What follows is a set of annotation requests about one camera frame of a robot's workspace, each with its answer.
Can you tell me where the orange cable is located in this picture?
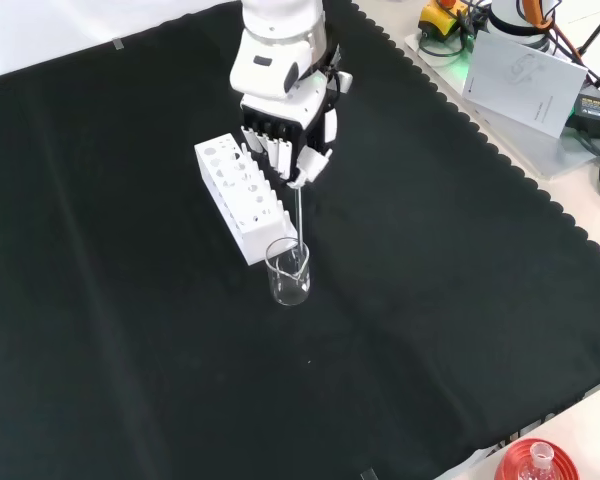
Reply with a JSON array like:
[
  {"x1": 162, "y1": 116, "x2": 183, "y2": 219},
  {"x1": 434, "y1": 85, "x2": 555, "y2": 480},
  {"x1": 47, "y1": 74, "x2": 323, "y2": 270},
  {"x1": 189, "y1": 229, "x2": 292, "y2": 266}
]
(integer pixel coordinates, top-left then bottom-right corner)
[{"x1": 515, "y1": 0, "x2": 589, "y2": 66}]

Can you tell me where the clear glass flask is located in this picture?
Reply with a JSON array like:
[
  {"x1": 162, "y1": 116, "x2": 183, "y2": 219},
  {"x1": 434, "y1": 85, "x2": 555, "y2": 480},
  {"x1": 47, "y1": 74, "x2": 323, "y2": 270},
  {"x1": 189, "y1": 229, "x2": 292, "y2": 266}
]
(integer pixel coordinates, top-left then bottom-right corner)
[{"x1": 521, "y1": 441, "x2": 557, "y2": 480}]

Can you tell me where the small clear glass beaker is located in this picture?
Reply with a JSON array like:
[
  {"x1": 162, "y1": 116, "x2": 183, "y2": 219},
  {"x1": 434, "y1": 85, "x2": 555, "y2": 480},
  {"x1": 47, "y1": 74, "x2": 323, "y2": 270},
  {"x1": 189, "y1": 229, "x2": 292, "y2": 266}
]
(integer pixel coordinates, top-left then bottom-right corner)
[{"x1": 265, "y1": 237, "x2": 313, "y2": 307}]

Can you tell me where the pale board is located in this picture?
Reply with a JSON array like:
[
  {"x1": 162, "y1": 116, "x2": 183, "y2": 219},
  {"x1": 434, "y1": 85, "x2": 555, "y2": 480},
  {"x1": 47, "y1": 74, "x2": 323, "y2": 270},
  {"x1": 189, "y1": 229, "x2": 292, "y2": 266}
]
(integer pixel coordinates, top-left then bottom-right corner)
[{"x1": 403, "y1": 27, "x2": 600, "y2": 182}]

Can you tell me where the white paper booklet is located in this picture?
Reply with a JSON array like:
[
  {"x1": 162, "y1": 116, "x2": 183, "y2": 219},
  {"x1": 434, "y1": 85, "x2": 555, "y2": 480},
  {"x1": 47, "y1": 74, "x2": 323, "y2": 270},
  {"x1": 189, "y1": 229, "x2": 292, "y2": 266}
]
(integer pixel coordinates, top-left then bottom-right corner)
[{"x1": 461, "y1": 31, "x2": 589, "y2": 139}]

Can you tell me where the black power adapter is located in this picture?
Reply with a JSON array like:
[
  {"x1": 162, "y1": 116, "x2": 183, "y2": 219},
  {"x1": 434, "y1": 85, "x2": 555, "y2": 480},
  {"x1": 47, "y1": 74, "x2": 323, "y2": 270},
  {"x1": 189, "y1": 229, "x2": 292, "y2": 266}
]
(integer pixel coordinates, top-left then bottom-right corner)
[{"x1": 565, "y1": 91, "x2": 600, "y2": 132}]

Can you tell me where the clear glass rod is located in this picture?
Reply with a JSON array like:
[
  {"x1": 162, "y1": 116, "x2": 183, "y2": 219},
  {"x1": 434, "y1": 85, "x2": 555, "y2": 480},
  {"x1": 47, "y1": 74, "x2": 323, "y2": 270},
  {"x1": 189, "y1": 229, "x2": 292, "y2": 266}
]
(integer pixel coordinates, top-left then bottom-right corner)
[{"x1": 291, "y1": 182, "x2": 307, "y2": 281}]

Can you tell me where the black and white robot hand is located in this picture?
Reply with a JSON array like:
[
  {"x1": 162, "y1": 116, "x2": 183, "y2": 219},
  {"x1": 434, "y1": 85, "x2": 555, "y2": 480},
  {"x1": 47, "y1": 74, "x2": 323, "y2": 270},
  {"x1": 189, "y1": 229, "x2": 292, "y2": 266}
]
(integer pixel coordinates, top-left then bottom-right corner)
[{"x1": 229, "y1": 32, "x2": 342, "y2": 190}]

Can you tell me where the white test tube rack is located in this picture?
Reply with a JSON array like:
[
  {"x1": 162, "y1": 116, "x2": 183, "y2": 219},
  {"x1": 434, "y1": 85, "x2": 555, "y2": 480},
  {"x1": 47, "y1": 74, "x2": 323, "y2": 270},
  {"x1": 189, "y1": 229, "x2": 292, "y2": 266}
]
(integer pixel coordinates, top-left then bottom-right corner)
[{"x1": 194, "y1": 131, "x2": 302, "y2": 267}]

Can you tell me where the yellow stop button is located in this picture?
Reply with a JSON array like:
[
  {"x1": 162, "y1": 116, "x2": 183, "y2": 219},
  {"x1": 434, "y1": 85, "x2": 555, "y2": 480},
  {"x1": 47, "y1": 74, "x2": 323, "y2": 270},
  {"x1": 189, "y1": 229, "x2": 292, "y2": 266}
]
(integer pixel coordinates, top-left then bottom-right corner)
[{"x1": 417, "y1": 0, "x2": 477, "y2": 42}]

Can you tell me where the black bench cloth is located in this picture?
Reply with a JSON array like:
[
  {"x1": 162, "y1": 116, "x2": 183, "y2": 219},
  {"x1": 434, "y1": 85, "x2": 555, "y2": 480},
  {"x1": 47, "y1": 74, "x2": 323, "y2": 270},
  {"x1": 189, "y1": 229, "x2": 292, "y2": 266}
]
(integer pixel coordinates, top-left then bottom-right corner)
[{"x1": 0, "y1": 0, "x2": 600, "y2": 480}]

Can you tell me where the red round ring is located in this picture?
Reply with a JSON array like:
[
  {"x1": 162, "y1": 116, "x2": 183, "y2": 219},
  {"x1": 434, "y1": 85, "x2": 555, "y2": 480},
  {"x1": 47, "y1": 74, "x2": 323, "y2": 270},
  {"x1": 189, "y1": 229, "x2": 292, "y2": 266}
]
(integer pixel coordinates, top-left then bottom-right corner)
[{"x1": 494, "y1": 438, "x2": 579, "y2": 480}]

